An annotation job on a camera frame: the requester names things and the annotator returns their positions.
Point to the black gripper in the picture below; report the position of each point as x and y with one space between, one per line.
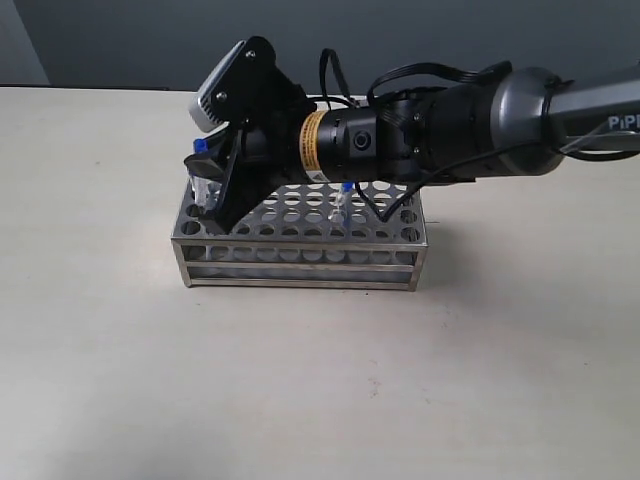
297 143

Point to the blue-capped tube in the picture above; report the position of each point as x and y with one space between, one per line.
212 195
339 213
203 145
200 189

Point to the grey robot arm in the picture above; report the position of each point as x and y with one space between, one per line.
521 123

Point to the stainless steel test tube rack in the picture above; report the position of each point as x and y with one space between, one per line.
288 241

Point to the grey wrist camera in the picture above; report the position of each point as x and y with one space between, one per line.
232 86

